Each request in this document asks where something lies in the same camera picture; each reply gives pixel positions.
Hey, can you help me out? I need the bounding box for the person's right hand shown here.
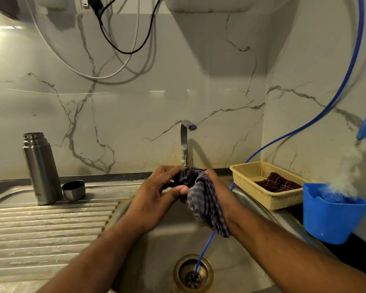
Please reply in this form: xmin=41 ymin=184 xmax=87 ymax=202
xmin=204 ymin=169 xmax=241 ymax=229

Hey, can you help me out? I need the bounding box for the person's left hand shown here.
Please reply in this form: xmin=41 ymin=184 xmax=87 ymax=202
xmin=123 ymin=165 xmax=190 ymax=234

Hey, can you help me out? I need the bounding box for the black flask lid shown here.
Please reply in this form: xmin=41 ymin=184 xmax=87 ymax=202
xmin=173 ymin=168 xmax=199 ymax=188

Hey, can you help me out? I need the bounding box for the checkered grey cloth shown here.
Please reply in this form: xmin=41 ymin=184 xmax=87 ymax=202
xmin=187 ymin=167 xmax=230 ymax=238

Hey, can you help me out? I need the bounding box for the person's left forearm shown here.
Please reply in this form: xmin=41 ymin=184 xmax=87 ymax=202
xmin=35 ymin=210 xmax=159 ymax=293

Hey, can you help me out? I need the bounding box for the person's right forearm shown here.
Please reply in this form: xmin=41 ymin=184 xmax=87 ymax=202
xmin=224 ymin=204 xmax=366 ymax=293

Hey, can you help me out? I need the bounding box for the chrome sink tap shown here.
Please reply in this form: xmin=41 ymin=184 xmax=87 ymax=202
xmin=180 ymin=120 xmax=198 ymax=168

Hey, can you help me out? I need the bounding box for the sink drain strainer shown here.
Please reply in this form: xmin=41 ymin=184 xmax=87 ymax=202
xmin=173 ymin=255 xmax=214 ymax=293

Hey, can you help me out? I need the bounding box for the cream plastic basket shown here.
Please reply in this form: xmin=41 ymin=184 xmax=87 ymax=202
xmin=230 ymin=162 xmax=312 ymax=211

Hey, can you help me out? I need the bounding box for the dark red checkered cloth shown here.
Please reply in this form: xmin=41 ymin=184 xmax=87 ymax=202
xmin=254 ymin=172 xmax=302 ymax=193

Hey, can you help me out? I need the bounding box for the stainless steel flask cup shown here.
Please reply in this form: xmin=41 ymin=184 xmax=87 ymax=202
xmin=62 ymin=180 xmax=86 ymax=201

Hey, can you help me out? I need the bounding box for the stainless steel sink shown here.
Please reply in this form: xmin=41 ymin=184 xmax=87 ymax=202
xmin=0 ymin=179 xmax=339 ymax=293

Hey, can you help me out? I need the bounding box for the blue plastic mug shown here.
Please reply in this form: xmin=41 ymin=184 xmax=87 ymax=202
xmin=303 ymin=183 xmax=366 ymax=245

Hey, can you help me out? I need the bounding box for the white cable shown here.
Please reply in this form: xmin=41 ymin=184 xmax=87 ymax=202
xmin=24 ymin=0 xmax=141 ymax=80

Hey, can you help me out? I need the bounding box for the black power cable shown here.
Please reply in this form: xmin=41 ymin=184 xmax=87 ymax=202
xmin=88 ymin=0 xmax=164 ymax=55

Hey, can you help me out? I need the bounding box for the thin blue hose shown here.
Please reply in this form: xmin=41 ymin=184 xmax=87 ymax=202
xmin=192 ymin=0 xmax=365 ymax=281

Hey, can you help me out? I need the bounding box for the blue handled mop brush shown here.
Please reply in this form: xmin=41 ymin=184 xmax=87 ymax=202
xmin=326 ymin=85 xmax=366 ymax=199

